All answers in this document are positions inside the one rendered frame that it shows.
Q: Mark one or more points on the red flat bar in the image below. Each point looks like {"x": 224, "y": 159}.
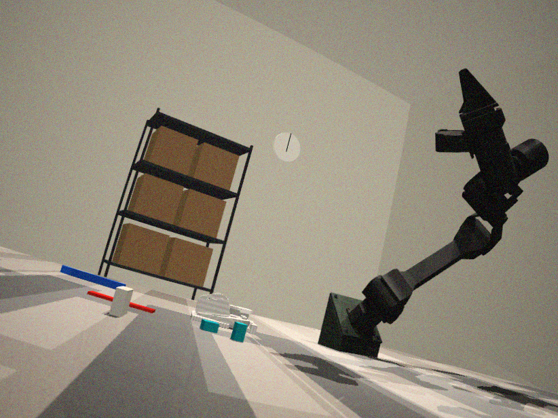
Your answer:
{"x": 96, "y": 294}

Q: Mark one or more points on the blue flat bar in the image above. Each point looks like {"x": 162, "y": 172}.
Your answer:
{"x": 90, "y": 277}

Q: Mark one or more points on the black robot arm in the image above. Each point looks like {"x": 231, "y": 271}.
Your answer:
{"x": 386, "y": 295}

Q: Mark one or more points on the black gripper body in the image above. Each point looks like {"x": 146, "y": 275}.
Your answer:
{"x": 487, "y": 135}

